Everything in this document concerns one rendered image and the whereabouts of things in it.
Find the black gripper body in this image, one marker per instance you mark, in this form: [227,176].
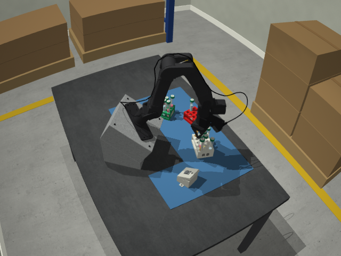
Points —
[196,126]

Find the red rack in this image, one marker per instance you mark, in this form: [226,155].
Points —
[190,116]

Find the white test tube rack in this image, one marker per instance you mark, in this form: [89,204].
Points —
[204,153]

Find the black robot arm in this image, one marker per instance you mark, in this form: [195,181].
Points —
[171,68]

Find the blue bench mat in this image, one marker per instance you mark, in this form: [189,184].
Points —
[225,165]

